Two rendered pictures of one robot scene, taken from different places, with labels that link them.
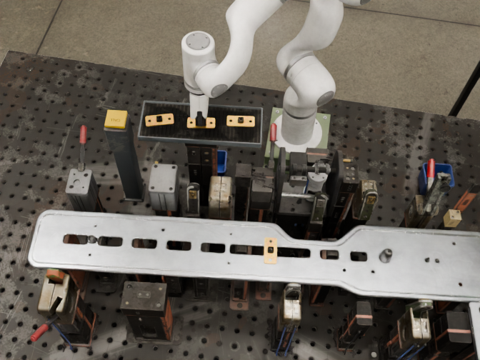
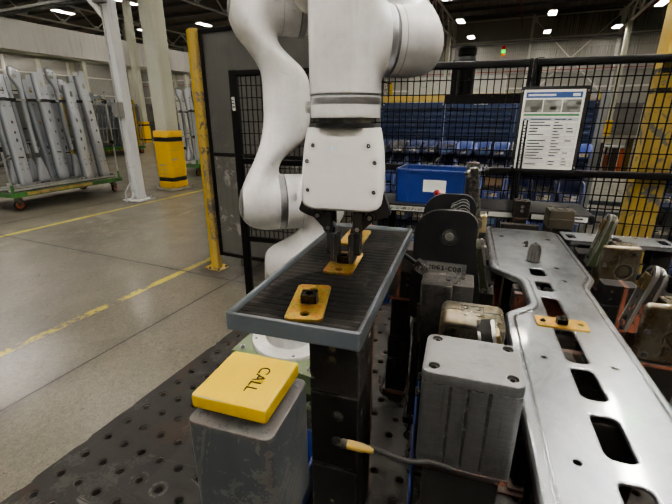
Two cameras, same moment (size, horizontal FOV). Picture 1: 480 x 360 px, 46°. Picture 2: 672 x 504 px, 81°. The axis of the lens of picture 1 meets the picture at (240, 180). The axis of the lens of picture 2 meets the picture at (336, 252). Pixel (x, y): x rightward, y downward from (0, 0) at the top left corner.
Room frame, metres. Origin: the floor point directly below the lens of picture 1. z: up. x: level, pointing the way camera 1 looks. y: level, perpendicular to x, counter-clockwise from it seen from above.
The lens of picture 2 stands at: (0.87, 0.61, 1.35)
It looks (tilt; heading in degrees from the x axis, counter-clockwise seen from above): 19 degrees down; 288
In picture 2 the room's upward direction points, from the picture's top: straight up
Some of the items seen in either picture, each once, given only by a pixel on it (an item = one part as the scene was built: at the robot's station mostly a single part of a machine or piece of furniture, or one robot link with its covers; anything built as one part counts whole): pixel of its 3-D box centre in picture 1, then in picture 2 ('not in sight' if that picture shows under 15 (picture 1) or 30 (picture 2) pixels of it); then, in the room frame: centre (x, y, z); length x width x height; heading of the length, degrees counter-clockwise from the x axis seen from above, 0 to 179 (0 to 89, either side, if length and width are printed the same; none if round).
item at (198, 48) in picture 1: (199, 60); (349, 33); (1.01, 0.13, 1.44); 0.09 x 0.08 x 0.13; 33
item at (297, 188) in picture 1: (301, 201); (442, 311); (0.89, -0.20, 0.94); 0.18 x 0.13 x 0.49; 90
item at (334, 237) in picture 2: not in sight; (326, 234); (1.04, 0.13, 1.20); 0.03 x 0.03 x 0.07; 3
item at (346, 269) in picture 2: (201, 121); (344, 259); (1.02, 0.13, 1.17); 0.08 x 0.04 x 0.01; 93
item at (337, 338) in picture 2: (201, 123); (344, 265); (1.02, 0.13, 1.16); 0.37 x 0.14 x 0.02; 90
